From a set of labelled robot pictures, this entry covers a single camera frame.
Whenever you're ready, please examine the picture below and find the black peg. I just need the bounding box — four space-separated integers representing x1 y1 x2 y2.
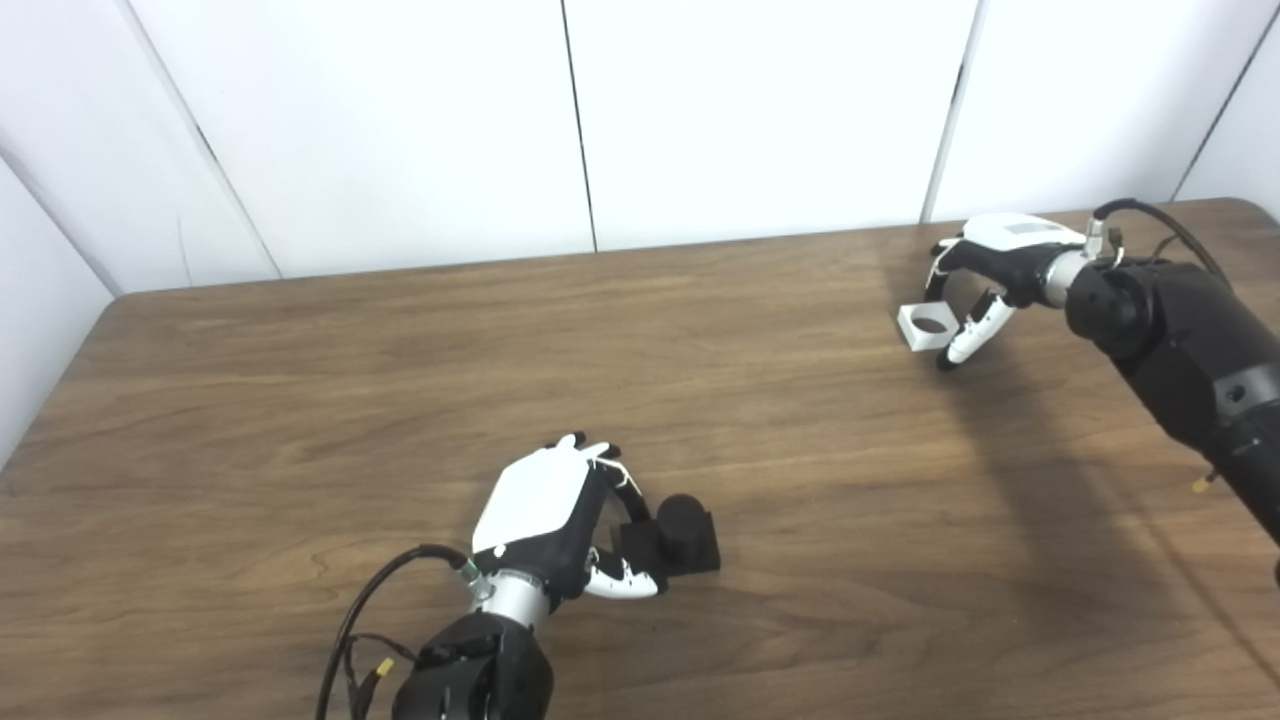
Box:
610 493 722 581

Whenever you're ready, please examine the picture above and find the white square piece with hole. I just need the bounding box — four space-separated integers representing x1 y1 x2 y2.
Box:
897 302 958 353

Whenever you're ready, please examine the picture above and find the thin cable with yellow plug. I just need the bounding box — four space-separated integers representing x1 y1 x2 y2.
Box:
342 632 417 720

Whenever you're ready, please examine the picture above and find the thick black left wrist cable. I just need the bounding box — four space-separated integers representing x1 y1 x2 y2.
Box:
316 544 481 720

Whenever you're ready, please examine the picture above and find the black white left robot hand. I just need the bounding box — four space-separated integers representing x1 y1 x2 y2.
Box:
470 432 661 603

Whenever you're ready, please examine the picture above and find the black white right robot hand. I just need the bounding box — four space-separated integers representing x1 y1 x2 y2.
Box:
922 213 1089 371

